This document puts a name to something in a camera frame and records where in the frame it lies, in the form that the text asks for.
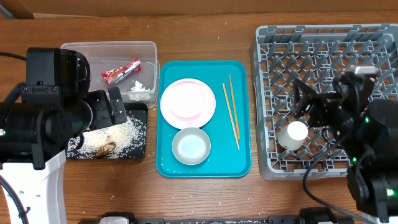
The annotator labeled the white rice pile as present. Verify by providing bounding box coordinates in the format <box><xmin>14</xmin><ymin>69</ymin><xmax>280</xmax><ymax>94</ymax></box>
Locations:
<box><xmin>66</xmin><ymin>116</ymin><xmax>147</xmax><ymax>159</ymax></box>

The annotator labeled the white tissue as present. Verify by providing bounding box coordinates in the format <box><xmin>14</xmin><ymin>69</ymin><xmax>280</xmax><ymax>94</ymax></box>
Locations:
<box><xmin>129</xmin><ymin>81</ymin><xmax>150</xmax><ymax>101</ymax></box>

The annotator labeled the red snack wrapper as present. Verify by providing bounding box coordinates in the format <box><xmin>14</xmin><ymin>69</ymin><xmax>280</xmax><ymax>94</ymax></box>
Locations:
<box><xmin>101</xmin><ymin>57</ymin><xmax>141</xmax><ymax>85</ymax></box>

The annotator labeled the brown food scrap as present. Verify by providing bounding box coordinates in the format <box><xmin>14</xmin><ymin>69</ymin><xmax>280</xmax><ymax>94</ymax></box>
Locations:
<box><xmin>95</xmin><ymin>142</ymin><xmax>116</xmax><ymax>159</ymax></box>

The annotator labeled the white cup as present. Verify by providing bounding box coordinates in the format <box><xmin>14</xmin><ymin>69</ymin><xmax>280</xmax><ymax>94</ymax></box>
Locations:
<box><xmin>277</xmin><ymin>121</ymin><xmax>308</xmax><ymax>151</ymax></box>

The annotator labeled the grey small bowl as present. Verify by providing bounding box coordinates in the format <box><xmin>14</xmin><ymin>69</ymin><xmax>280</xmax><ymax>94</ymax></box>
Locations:
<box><xmin>172</xmin><ymin>128</ymin><xmax>211</xmax><ymax>166</ymax></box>

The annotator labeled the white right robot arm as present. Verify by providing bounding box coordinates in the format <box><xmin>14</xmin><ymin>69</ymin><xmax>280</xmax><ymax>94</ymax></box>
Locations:
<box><xmin>293</xmin><ymin>72</ymin><xmax>397</xmax><ymax>223</ymax></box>

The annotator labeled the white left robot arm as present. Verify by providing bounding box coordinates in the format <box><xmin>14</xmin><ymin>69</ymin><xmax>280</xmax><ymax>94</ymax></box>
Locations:
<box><xmin>1</xmin><ymin>47</ymin><xmax>127</xmax><ymax>223</ymax></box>

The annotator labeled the grey dishwasher rack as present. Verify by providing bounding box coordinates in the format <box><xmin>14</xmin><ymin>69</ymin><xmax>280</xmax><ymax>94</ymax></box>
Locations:
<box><xmin>250</xmin><ymin>24</ymin><xmax>397</xmax><ymax>180</ymax></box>

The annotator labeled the black plastic tray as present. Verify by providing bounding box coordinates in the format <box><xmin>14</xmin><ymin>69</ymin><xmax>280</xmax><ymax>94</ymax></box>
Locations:
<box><xmin>65</xmin><ymin>102</ymin><xmax>149</xmax><ymax>160</ymax></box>

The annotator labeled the clear plastic bin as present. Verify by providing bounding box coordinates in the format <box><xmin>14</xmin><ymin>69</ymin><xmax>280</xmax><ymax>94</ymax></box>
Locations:
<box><xmin>61</xmin><ymin>41</ymin><xmax>160</xmax><ymax>108</ymax></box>

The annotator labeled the pink plate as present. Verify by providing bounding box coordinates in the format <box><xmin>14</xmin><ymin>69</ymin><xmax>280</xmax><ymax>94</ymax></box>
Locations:
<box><xmin>160</xmin><ymin>78</ymin><xmax>216</xmax><ymax>129</ymax></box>

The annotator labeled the right wooden chopstick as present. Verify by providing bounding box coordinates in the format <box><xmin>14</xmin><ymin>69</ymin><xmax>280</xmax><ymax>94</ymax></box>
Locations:
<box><xmin>229</xmin><ymin>74</ymin><xmax>240</xmax><ymax>141</ymax></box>

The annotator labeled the wooden chopstick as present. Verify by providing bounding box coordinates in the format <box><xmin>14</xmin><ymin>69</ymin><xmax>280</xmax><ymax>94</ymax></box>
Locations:
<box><xmin>229</xmin><ymin>74</ymin><xmax>240</xmax><ymax>141</ymax></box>
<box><xmin>222</xmin><ymin>83</ymin><xmax>240</xmax><ymax>151</ymax></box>

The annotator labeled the left wooden chopstick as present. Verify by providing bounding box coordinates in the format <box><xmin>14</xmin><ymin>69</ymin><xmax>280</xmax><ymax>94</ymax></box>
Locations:
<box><xmin>222</xmin><ymin>83</ymin><xmax>240</xmax><ymax>151</ymax></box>

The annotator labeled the teal plastic tray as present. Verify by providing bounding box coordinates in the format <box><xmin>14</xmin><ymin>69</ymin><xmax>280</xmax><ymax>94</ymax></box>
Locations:
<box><xmin>155</xmin><ymin>60</ymin><xmax>251</xmax><ymax>178</ymax></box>

